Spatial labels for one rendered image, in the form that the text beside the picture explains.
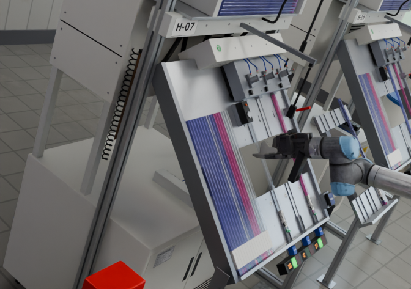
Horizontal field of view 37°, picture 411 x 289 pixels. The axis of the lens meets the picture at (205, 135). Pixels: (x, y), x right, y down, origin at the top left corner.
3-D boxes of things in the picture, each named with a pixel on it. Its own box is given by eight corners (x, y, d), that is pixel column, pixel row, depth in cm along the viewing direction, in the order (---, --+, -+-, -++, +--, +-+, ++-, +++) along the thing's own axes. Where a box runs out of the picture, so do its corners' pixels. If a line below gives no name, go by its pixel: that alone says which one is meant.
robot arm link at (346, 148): (352, 164, 192) (350, 137, 191) (320, 164, 199) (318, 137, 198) (361, 159, 198) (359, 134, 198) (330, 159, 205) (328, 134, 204)
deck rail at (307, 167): (316, 220, 244) (329, 217, 240) (314, 222, 242) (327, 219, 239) (259, 53, 246) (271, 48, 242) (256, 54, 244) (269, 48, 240)
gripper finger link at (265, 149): (251, 141, 212) (277, 139, 210) (252, 157, 213) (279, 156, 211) (249, 143, 209) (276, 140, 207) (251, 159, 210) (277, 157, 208)
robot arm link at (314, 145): (329, 156, 205) (319, 161, 198) (317, 156, 208) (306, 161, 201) (327, 134, 204) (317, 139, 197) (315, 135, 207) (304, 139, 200)
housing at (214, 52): (257, 64, 244) (287, 52, 236) (185, 76, 205) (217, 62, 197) (251, 45, 245) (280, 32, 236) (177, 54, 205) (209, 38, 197)
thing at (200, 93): (283, 131, 243) (294, 128, 240) (185, 167, 190) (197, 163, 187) (257, 54, 244) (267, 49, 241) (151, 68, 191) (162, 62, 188)
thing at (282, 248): (314, 222, 242) (329, 219, 238) (223, 283, 189) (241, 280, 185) (313, 219, 242) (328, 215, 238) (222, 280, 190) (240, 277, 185)
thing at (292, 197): (318, 218, 241) (325, 216, 239) (229, 278, 188) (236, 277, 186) (303, 172, 241) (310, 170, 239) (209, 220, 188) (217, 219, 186)
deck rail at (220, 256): (223, 283, 189) (239, 281, 186) (219, 286, 188) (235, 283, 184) (150, 68, 191) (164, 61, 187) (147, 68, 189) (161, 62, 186)
